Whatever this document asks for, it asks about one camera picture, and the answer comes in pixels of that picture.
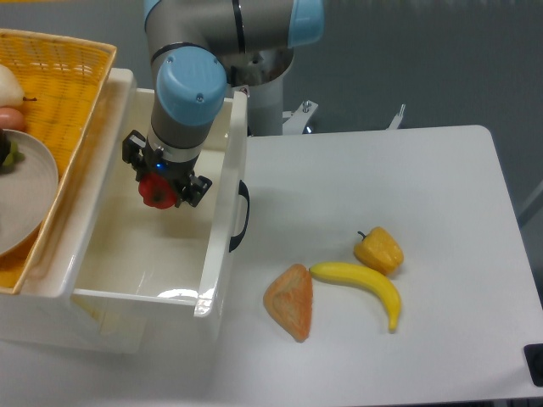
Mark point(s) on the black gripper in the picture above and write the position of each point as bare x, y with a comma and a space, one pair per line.
188, 187

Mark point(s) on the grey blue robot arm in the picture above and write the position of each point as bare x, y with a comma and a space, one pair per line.
186, 41

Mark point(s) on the open upper white drawer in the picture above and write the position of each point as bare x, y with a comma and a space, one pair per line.
139, 255

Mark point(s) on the white drawer cabinet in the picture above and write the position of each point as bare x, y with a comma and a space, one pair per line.
46, 311

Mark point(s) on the yellow toy pepper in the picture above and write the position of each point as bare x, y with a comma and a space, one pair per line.
379, 251

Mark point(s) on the yellow woven basket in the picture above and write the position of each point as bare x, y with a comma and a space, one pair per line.
65, 77

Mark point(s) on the grey plate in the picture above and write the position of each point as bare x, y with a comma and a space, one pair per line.
27, 190

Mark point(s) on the dark toy grapes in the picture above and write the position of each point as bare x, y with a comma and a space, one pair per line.
10, 153

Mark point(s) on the pink toy sausage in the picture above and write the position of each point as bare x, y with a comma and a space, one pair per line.
12, 119

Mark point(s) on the white toy pear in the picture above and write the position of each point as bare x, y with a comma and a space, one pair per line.
11, 93

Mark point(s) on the toy toast triangle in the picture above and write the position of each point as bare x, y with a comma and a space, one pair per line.
288, 301

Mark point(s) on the yellow toy banana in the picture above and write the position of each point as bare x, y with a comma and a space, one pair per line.
364, 278

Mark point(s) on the black object at table edge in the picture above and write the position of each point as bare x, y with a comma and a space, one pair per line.
534, 357

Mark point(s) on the black drawer handle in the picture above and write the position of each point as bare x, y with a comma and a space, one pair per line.
243, 214

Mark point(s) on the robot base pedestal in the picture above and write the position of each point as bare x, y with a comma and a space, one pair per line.
261, 74

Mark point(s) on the white bracket behind table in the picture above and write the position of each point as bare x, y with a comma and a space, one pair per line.
397, 119

